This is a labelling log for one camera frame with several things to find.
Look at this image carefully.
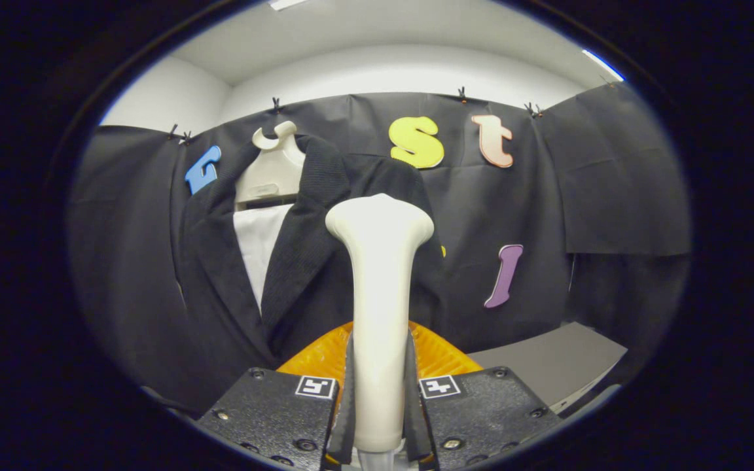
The black backdrop cloth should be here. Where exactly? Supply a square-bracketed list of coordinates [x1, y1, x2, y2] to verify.
[66, 82, 692, 419]

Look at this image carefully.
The white clothes hanger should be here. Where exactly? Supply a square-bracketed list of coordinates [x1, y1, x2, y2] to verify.
[234, 120, 306, 211]

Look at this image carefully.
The white shirt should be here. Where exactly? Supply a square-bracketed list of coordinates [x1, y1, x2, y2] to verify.
[233, 203, 295, 313]

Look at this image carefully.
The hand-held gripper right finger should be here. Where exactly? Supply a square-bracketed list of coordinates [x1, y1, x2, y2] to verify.
[405, 321, 562, 471]

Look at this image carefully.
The black suit jacket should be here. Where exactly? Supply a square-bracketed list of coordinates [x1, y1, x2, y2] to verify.
[177, 134, 446, 396]

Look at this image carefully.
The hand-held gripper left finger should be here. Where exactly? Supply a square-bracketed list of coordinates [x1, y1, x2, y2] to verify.
[197, 321, 356, 471]

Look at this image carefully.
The grey cabinet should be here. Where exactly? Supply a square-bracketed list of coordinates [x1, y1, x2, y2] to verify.
[469, 321, 628, 416]

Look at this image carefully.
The white garment steamer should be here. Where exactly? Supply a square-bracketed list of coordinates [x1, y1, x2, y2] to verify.
[325, 193, 435, 471]

